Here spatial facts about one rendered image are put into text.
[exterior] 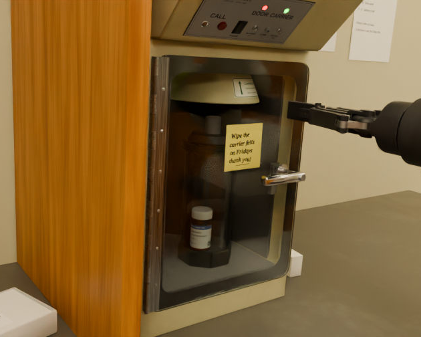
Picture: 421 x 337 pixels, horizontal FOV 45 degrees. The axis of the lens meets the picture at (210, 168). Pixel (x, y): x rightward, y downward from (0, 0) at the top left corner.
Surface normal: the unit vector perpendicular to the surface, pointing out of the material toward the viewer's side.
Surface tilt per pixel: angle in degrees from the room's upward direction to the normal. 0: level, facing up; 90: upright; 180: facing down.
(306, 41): 135
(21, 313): 0
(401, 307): 0
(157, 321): 90
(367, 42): 90
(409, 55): 90
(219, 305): 90
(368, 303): 0
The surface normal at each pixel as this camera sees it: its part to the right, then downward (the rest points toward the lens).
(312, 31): 0.37, 0.84
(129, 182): 0.59, 0.22
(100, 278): -0.81, 0.08
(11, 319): 0.06, -0.97
